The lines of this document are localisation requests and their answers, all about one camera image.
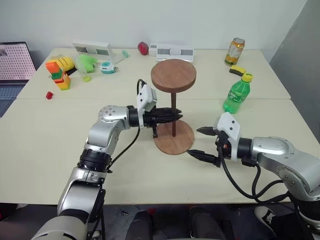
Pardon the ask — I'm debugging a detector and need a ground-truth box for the green plastic toy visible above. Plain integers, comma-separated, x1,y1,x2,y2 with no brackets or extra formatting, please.
74,54,99,74

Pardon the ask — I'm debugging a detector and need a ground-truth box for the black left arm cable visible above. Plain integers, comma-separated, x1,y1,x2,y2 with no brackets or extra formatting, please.
107,78,148,175

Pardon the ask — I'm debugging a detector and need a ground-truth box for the yellow toy drill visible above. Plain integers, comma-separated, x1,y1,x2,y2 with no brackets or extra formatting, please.
51,56,76,71

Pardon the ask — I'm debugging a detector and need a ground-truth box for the clear green plastic cup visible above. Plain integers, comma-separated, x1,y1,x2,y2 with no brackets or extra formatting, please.
76,59,92,83

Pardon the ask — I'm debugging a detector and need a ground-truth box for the yellow black sponge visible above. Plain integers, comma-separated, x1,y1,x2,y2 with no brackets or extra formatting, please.
229,65,247,77

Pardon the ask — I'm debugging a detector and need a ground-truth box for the dark rounded shape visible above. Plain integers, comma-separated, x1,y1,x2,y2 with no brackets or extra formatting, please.
187,205,228,240
128,209,154,240

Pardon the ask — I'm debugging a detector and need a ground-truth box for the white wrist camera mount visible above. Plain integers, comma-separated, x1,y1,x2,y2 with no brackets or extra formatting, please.
215,111,243,161
136,84,158,128

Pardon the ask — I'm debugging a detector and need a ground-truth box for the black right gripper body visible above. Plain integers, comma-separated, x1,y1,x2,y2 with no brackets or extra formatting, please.
214,129,233,168

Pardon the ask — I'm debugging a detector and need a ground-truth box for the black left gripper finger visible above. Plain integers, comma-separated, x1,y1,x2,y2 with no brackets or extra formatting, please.
161,114,184,124
161,107,183,116

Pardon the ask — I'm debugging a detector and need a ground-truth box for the teal white tape measure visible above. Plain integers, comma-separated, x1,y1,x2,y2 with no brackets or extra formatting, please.
99,61,120,75

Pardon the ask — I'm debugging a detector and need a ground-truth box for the orange green yellow block toy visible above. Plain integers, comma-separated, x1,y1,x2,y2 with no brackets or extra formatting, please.
45,59,72,92

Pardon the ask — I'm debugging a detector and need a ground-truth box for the round wooden disc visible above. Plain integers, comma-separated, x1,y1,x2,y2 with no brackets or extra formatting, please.
150,59,198,93

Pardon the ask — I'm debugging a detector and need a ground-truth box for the green plastic soda bottle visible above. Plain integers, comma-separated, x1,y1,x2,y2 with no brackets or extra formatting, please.
222,73,254,115

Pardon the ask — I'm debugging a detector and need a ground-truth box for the white black shoe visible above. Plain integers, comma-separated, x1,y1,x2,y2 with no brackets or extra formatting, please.
253,205,279,238

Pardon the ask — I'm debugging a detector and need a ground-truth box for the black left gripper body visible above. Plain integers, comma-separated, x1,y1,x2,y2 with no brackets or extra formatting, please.
143,106,164,139

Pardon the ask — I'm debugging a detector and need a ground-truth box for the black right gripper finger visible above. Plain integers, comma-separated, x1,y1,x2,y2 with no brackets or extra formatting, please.
196,126,219,138
187,149,220,167

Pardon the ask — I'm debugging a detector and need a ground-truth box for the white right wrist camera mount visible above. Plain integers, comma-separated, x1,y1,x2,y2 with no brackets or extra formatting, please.
215,111,243,161

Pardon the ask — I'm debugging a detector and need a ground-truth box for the orange drink can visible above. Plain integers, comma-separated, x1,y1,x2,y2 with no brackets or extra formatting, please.
224,37,246,67

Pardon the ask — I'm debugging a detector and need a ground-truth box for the long white box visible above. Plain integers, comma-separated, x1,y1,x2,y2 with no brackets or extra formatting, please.
156,45,195,63
72,41,114,61

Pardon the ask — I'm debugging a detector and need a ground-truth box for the grey laptop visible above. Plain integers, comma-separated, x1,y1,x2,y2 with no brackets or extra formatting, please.
0,41,38,118

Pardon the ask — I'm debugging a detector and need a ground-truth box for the dark wooden pole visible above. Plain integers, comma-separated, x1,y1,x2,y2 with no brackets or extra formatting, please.
170,91,178,138

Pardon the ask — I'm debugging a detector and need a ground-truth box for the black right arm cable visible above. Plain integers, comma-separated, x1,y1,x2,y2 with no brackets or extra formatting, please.
217,147,292,201

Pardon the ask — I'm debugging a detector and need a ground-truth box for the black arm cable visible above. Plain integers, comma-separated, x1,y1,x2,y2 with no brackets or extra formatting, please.
107,78,148,175
217,147,292,201

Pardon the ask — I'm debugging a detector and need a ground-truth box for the round wooden base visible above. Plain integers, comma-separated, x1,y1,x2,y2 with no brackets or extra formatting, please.
153,120,195,156

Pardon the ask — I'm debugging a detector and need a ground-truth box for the red round object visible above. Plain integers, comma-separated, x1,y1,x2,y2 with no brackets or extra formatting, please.
137,41,150,56

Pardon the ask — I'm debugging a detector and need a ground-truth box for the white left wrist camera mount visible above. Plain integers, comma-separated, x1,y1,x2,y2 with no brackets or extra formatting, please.
136,84,158,128

